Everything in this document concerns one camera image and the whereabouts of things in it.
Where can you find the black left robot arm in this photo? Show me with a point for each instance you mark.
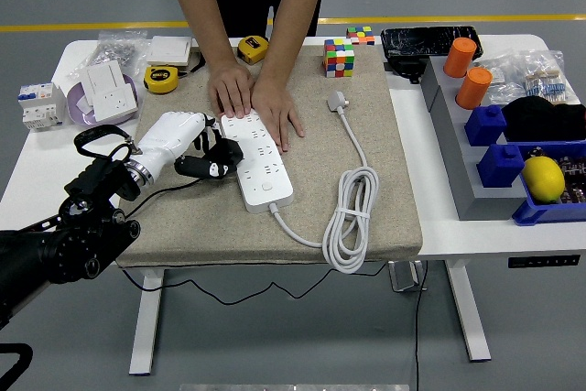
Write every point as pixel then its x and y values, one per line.
pixel 78 235

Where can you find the black plastic tray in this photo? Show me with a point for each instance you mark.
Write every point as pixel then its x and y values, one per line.
pixel 421 40

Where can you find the clear bag of resistors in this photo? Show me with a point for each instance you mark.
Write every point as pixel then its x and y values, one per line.
pixel 547 84

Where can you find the grey stepped block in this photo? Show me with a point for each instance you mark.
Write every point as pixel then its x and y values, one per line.
pixel 476 198

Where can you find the white circuit breaker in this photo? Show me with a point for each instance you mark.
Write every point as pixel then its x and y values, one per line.
pixel 41 109

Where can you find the purple bowl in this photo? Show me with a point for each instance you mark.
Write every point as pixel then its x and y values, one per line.
pixel 80 109

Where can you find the clear bag of small parts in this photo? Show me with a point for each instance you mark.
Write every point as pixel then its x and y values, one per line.
pixel 501 77

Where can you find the small colourful puzzle cube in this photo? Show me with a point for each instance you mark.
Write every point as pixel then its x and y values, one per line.
pixel 360 36

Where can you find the white power strip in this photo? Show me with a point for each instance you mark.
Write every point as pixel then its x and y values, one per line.
pixel 256 194

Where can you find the large colourful puzzle cube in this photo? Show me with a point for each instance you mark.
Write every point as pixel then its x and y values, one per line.
pixel 339 59

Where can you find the white table leg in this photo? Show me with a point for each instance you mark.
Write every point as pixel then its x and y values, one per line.
pixel 467 313
pixel 146 318

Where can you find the yellow lemon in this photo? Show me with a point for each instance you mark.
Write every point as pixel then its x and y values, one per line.
pixel 542 178

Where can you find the person's left forearm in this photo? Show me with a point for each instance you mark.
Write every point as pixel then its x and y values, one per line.
pixel 293 11

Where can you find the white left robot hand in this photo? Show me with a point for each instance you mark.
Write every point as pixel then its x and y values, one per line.
pixel 169 134

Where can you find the boxy yellow tape measure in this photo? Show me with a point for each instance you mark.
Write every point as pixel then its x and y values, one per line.
pixel 252 48

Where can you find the black table control panel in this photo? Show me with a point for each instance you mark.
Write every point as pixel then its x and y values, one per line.
pixel 543 261

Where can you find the orange cylinder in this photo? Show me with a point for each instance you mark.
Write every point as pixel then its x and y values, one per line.
pixel 459 59
pixel 473 89

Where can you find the white wall socket panel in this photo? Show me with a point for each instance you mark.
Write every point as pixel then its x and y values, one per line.
pixel 112 105

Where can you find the black power adapter plug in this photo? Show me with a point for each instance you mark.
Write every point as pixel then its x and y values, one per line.
pixel 229 150

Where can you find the person's right forearm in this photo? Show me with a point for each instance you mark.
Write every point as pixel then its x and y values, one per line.
pixel 199 2

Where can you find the white switch panel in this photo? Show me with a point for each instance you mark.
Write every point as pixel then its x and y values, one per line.
pixel 104 77

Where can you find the grey-brown mat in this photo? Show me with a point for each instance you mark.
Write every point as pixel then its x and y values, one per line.
pixel 206 226

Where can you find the black cloth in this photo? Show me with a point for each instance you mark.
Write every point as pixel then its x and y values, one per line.
pixel 540 118

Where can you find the dark circuit board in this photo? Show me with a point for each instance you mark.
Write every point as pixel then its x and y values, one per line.
pixel 574 171

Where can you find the blue block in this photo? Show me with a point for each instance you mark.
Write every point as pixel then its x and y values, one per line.
pixel 485 127
pixel 499 166

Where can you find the person's left hand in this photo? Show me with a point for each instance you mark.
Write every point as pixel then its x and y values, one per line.
pixel 274 109

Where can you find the clear bag of screws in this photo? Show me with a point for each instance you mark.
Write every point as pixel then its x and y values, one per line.
pixel 114 50

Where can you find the white wall switch plate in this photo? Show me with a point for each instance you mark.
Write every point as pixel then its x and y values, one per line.
pixel 168 50

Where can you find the person's right hand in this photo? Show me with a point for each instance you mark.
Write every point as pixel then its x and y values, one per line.
pixel 231 86

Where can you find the round yellow tape measure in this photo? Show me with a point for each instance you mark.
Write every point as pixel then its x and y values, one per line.
pixel 161 79

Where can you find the blue plastic bin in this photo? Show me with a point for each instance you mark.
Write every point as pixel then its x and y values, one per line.
pixel 545 214

